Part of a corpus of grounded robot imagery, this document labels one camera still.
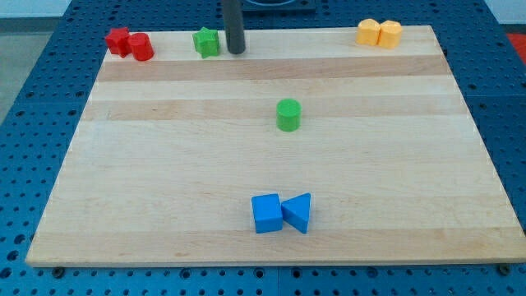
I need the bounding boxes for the green star block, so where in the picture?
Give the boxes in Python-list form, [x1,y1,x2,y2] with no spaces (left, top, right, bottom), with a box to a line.
[192,27,220,58]

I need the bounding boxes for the red star block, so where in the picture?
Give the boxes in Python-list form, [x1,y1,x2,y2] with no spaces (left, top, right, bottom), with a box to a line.
[104,27,132,58]

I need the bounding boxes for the wooden board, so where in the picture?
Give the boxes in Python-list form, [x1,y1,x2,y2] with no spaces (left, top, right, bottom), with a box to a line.
[26,25,525,267]

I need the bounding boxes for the green cylinder block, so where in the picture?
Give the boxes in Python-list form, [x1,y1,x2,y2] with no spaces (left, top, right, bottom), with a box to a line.
[276,99,302,132]

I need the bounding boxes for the blue cube block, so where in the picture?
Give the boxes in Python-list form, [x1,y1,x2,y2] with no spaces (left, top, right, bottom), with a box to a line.
[251,193,283,234]

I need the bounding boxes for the blue triangle block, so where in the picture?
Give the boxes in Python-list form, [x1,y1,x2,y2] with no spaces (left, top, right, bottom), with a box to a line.
[281,193,311,234]

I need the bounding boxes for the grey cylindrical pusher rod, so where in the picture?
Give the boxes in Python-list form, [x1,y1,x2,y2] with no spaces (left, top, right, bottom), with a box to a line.
[221,0,246,54]

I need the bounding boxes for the red cylinder block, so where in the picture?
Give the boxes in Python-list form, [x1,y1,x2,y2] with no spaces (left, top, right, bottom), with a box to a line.
[127,32,155,62]

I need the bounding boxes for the yellow heart block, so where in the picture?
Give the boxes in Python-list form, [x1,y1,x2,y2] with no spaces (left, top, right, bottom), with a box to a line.
[355,18,381,46]

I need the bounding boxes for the yellow pentagon block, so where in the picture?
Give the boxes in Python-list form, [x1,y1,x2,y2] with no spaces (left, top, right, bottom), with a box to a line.
[377,21,403,49]

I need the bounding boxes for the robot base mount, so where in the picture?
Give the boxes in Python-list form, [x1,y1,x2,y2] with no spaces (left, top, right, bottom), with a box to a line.
[241,0,316,12]

